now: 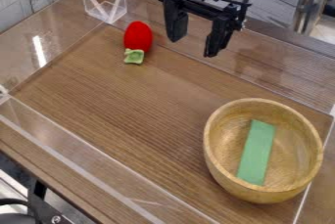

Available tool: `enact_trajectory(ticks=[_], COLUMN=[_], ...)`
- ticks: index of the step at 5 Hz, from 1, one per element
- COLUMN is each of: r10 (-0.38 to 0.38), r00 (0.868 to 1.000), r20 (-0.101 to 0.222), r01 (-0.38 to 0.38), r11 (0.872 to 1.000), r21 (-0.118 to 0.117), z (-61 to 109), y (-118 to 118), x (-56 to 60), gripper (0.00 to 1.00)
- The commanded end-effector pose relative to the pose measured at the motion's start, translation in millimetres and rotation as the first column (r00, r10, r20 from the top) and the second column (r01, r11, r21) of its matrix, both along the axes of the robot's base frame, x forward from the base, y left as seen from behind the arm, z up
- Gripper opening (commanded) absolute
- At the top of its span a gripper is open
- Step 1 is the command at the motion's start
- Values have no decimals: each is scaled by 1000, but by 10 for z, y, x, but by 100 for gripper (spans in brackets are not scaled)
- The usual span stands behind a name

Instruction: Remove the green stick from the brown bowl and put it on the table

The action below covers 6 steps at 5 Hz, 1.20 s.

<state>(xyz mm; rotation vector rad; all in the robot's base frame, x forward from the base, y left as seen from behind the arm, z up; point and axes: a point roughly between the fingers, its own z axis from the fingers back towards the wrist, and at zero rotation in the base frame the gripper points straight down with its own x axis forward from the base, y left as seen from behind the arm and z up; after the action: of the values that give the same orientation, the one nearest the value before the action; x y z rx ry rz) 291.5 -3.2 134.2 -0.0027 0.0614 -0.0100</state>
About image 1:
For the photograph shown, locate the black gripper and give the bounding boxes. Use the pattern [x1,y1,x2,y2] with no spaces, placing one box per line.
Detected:
[163,0,252,58]

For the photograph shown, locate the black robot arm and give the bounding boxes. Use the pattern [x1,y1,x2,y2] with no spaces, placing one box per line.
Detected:
[159,0,252,58]

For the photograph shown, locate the brown wooden bowl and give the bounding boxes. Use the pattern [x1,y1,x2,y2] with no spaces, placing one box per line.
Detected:
[202,98,323,204]

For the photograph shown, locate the green flat stick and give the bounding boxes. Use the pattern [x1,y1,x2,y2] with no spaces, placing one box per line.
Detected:
[237,119,276,186]

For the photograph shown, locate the red plush strawberry toy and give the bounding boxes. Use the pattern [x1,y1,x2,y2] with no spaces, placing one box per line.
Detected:
[123,21,153,65]

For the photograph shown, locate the background table leg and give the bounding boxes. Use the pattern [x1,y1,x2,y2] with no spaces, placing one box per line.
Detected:
[292,0,327,35]

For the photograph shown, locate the clear acrylic corner bracket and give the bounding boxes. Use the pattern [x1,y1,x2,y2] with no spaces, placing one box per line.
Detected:
[83,0,127,24]

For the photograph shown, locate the clear acrylic tray wall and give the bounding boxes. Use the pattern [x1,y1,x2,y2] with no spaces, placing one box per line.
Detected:
[0,93,218,224]

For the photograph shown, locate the black table leg frame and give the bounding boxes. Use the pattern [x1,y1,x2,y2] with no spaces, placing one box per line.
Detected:
[0,180,76,224]

